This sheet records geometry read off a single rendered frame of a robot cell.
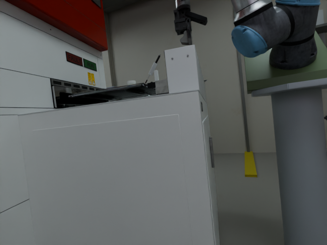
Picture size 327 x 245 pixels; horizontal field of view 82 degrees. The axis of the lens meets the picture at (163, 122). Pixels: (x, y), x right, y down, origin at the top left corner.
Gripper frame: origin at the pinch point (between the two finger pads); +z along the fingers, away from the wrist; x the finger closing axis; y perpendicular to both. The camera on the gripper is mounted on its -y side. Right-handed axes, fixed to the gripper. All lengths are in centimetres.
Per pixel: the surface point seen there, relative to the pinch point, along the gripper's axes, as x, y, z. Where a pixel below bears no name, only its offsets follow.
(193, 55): 45.0, -3.4, 18.0
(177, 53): 45.0, 1.4, 16.4
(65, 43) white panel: 23, 58, -5
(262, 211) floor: -43, -35, 111
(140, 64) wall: -260, 121, -72
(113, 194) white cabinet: 51, 25, 57
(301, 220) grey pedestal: 25, -35, 78
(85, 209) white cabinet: 51, 36, 62
